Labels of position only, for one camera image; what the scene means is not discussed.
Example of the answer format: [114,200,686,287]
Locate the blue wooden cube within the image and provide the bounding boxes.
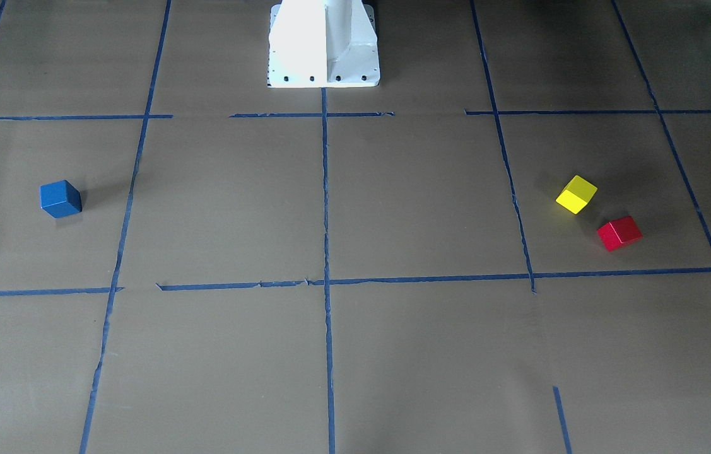
[38,179,83,219]

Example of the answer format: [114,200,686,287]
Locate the red wooden cube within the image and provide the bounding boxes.
[596,216,643,251]

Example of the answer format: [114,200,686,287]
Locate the yellow wooden cube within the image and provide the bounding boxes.
[555,175,598,215]

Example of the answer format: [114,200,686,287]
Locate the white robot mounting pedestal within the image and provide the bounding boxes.
[267,1,381,89]

